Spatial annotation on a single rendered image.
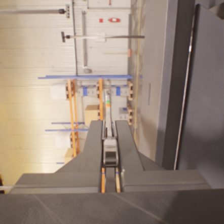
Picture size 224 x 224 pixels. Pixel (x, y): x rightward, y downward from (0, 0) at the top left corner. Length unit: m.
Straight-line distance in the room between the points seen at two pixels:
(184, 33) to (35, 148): 11.46
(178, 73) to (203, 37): 0.06
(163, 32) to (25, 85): 10.31
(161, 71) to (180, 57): 0.09
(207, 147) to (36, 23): 9.98
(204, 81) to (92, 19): 9.30
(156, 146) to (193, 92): 0.11
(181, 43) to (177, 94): 0.07
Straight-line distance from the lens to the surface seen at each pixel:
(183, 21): 0.27
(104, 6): 9.57
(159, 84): 0.18
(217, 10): 0.85
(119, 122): 0.15
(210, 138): 0.31
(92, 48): 9.30
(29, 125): 11.01
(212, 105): 0.29
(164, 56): 0.17
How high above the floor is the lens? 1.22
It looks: 2 degrees down
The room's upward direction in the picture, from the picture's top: 91 degrees counter-clockwise
